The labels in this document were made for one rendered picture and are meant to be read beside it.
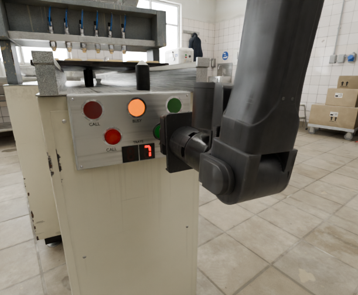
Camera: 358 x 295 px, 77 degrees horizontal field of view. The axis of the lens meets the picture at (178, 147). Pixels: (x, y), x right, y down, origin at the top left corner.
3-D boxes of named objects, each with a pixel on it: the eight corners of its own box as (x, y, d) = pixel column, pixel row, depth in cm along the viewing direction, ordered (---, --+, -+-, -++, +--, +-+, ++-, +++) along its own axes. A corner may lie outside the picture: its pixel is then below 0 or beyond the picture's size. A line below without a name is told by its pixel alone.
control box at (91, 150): (76, 165, 46) (66, 93, 42) (183, 149, 55) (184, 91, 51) (77, 171, 42) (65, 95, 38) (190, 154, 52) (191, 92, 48)
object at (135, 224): (79, 243, 124) (52, 71, 98) (140, 226, 138) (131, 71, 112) (89, 401, 64) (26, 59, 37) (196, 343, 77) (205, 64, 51)
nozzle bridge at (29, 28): (17, 83, 120) (2, 10, 110) (148, 82, 149) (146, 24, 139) (1, 85, 91) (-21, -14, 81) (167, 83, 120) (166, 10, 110)
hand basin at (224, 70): (242, 100, 516) (246, 48, 484) (231, 100, 494) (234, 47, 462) (211, 97, 592) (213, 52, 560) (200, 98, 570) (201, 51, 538)
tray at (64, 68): (169, 67, 77) (169, 62, 76) (30, 65, 61) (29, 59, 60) (128, 71, 129) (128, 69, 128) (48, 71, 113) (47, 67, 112)
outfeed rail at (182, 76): (96, 81, 222) (95, 73, 220) (99, 80, 223) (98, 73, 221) (196, 91, 48) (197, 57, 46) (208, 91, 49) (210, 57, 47)
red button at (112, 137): (104, 143, 44) (102, 128, 43) (120, 141, 45) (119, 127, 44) (105, 146, 43) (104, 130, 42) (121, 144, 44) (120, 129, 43)
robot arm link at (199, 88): (222, 202, 22) (283, 188, 26) (234, 78, 19) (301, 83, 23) (170, 165, 32) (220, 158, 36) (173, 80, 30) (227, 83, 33)
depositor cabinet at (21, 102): (53, 168, 227) (38, 81, 202) (125, 158, 256) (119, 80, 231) (39, 254, 116) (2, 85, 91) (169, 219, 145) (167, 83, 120)
